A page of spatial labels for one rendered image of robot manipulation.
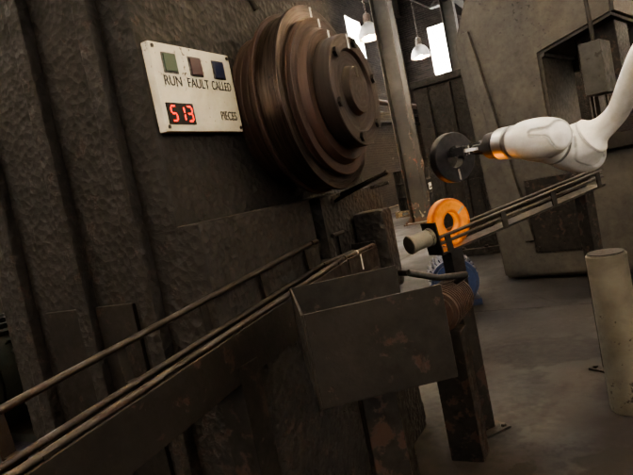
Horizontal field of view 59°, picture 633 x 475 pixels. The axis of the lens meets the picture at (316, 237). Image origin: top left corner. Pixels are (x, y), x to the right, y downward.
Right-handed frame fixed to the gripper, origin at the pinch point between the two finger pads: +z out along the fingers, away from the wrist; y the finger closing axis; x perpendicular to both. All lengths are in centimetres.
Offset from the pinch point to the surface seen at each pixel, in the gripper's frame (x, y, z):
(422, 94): 54, 238, 308
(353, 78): 22, -42, -18
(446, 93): 49, 249, 286
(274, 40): 32, -62, -20
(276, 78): 24, -65, -22
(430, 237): -24.8, -10.3, 4.0
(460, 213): -20.1, 4.1, 5.2
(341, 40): 32, -44, -18
